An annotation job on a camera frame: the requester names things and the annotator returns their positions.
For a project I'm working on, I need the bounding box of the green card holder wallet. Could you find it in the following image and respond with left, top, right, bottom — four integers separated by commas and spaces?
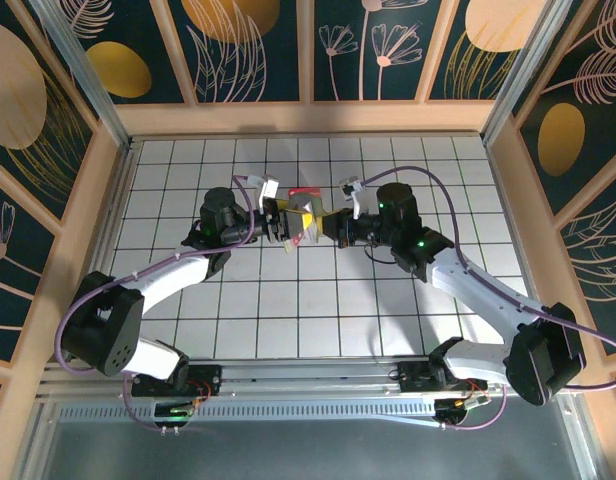
282, 193, 332, 254

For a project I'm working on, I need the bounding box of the black controller board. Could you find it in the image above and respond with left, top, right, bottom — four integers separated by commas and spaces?
434, 394, 489, 431
152, 399, 194, 434

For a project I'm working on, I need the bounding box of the grey metal shelf panel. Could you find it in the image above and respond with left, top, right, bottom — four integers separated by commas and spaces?
7, 399, 609, 480

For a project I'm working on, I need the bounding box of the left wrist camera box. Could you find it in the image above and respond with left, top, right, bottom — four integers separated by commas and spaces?
246, 173, 282, 214

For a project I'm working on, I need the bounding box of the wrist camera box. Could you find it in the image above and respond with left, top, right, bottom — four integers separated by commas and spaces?
338, 176, 365, 220
246, 173, 282, 214

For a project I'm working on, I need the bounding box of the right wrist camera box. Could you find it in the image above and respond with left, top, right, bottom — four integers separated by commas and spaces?
338, 176, 365, 220

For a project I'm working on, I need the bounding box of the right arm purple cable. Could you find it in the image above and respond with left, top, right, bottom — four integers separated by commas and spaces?
360, 165, 616, 432

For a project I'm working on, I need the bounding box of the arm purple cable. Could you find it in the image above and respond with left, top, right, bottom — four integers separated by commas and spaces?
55, 174, 262, 434
360, 165, 616, 432

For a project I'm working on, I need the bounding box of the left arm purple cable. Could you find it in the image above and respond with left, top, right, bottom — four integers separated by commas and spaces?
55, 174, 262, 434

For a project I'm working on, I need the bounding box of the aluminium side rail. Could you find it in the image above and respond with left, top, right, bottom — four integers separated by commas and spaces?
62, 139, 139, 361

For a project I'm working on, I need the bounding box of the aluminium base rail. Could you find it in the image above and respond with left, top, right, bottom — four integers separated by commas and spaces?
37, 354, 584, 401

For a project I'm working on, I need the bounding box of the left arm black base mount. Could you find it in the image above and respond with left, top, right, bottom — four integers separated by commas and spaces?
131, 363, 224, 399

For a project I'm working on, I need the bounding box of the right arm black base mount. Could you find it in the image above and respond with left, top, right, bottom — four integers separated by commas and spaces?
397, 357, 489, 396

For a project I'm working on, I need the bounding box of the slotted grey cable duct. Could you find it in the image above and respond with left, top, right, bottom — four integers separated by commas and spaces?
57, 403, 439, 424

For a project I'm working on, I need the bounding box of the aluminium corner post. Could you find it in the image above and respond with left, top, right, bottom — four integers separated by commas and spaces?
30, 0, 134, 149
480, 0, 574, 146

